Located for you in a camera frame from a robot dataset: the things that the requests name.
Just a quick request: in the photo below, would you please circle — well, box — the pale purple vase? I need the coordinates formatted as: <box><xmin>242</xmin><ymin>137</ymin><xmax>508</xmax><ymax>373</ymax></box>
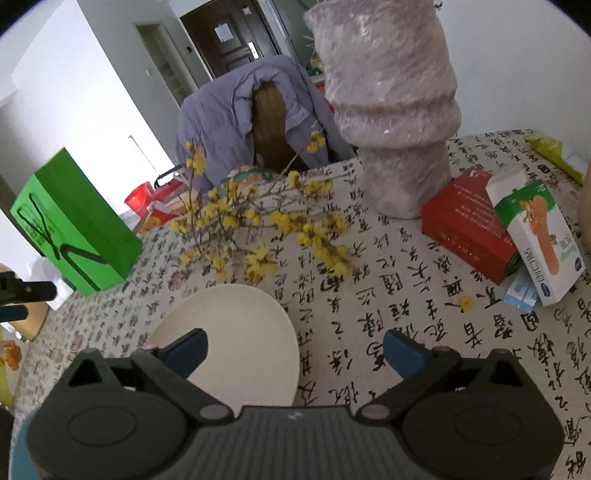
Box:
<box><xmin>305</xmin><ymin>0</ymin><xmax>462</xmax><ymax>220</ymax></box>

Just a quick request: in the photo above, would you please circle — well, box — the tissue pack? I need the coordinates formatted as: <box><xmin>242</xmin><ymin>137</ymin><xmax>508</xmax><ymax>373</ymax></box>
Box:
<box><xmin>34</xmin><ymin>256</ymin><xmax>77</xmax><ymax>311</ymax></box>

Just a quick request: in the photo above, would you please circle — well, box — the cream plate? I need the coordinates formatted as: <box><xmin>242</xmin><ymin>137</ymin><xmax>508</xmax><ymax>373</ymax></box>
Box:
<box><xmin>148</xmin><ymin>284</ymin><xmax>301</xmax><ymax>408</ymax></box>

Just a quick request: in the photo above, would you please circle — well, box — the purple jacket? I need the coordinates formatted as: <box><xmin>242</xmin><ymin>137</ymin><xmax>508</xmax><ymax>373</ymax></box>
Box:
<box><xmin>175</xmin><ymin>55</ymin><xmax>356</xmax><ymax>195</ymax></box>

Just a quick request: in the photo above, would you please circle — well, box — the patterned seat cushion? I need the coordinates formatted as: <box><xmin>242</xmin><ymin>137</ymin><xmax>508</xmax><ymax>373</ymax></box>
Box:
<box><xmin>222</xmin><ymin>166</ymin><xmax>273</xmax><ymax>186</ymax></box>

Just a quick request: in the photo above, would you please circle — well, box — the yellow thermos jug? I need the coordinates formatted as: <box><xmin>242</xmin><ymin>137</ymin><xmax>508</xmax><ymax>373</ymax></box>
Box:
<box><xmin>0</xmin><ymin>263</ymin><xmax>49</xmax><ymax>342</ymax></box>

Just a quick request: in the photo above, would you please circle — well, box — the wooden chair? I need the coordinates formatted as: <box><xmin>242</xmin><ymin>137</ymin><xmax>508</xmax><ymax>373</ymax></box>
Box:
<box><xmin>252</xmin><ymin>83</ymin><xmax>301</xmax><ymax>171</ymax></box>

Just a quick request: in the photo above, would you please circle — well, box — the red shopping bag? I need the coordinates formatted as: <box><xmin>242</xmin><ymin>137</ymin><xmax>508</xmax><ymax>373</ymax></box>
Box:
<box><xmin>139</xmin><ymin>180</ymin><xmax>186</xmax><ymax>232</ymax></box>

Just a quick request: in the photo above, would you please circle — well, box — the red box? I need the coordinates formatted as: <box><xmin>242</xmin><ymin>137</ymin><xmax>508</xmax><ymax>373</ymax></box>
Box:
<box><xmin>421</xmin><ymin>167</ymin><xmax>518</xmax><ymax>285</ymax></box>

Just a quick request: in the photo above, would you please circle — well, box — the dark brown door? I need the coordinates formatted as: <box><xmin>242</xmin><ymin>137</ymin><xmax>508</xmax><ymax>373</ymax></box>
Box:
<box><xmin>180</xmin><ymin>0</ymin><xmax>282</xmax><ymax>79</ymax></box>

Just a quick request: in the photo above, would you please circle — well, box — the yellow-green snack box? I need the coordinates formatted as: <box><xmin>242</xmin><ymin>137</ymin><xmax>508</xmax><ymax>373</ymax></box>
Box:
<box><xmin>0</xmin><ymin>337</ymin><xmax>24</xmax><ymax>407</ymax></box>

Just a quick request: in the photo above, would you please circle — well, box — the green paper bag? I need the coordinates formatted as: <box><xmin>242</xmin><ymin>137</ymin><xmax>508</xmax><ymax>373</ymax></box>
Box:
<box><xmin>10</xmin><ymin>148</ymin><xmax>144</xmax><ymax>296</ymax></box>

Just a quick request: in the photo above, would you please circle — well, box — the white and green box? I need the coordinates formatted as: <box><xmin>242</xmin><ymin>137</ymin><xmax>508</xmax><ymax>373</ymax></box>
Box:
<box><xmin>487</xmin><ymin>166</ymin><xmax>587</xmax><ymax>308</ymax></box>

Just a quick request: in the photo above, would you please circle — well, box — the yellow flower branch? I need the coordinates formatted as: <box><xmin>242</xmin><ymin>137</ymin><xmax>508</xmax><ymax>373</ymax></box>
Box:
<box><xmin>168</xmin><ymin>131</ymin><xmax>356</xmax><ymax>284</ymax></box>

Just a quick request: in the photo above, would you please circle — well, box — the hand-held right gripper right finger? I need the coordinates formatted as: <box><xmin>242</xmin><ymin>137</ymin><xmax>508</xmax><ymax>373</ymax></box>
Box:
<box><xmin>360</xmin><ymin>329</ymin><xmax>525</xmax><ymax>421</ymax></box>

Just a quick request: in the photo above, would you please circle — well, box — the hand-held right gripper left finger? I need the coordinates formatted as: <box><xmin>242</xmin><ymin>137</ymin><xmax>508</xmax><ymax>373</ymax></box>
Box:
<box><xmin>69</xmin><ymin>329</ymin><xmax>230</xmax><ymax>422</ymax></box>

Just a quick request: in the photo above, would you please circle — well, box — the small blue and white box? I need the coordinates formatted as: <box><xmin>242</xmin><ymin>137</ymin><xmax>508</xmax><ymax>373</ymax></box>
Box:
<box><xmin>503</xmin><ymin>268</ymin><xmax>541</xmax><ymax>315</ymax></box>

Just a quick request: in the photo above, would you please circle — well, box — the red bucket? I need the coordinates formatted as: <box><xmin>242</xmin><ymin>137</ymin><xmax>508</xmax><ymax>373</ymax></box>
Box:
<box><xmin>124</xmin><ymin>182</ymin><xmax>153</xmax><ymax>213</ymax></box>

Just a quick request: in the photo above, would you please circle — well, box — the calligraphy print tablecloth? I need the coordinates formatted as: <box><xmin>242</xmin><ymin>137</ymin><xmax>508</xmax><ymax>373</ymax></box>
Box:
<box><xmin>9</xmin><ymin>129</ymin><xmax>591</xmax><ymax>480</ymax></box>

